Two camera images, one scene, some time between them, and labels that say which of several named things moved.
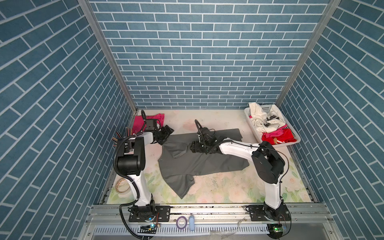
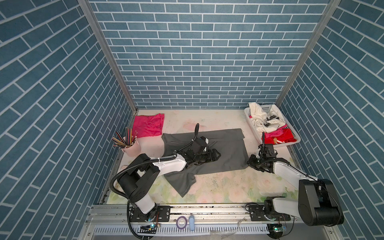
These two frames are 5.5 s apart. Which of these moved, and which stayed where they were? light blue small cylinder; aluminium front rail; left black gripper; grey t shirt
Moved: left black gripper
Stayed: aluminium front rail; light blue small cylinder; grey t shirt
